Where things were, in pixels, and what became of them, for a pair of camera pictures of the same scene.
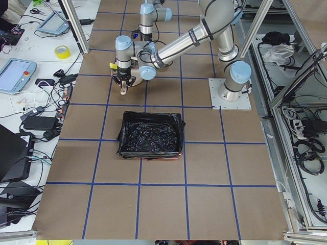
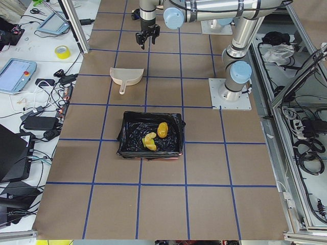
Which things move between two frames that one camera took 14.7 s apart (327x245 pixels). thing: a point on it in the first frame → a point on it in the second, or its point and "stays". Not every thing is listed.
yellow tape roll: x=62 y=52 stays
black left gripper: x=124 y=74 → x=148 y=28
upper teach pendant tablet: x=56 y=23 stays
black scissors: x=35 y=10 stays
